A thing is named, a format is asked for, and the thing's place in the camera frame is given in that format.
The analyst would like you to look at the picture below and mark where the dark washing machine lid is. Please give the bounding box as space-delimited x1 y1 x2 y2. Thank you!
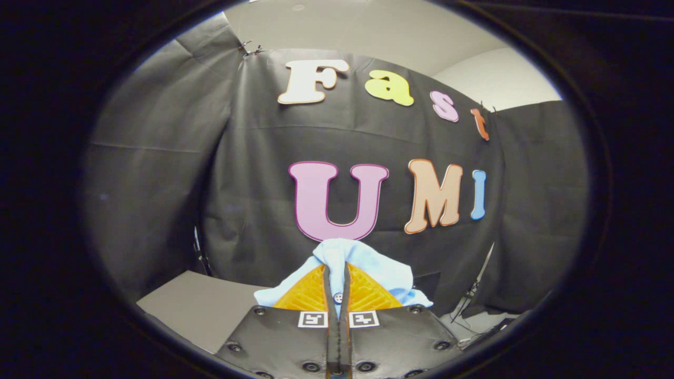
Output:
413 271 442 302

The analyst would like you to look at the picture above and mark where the grey and beige cabinet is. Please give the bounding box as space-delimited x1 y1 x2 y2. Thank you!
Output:
136 270 269 354

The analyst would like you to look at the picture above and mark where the light blue garment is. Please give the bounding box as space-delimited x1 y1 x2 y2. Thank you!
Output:
254 238 433 308

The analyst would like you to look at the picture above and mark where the black backdrop cloth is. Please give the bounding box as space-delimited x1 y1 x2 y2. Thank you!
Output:
82 26 588 316

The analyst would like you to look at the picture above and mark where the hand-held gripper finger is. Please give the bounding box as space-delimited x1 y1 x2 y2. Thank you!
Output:
215 263 340 379
340 262 464 379

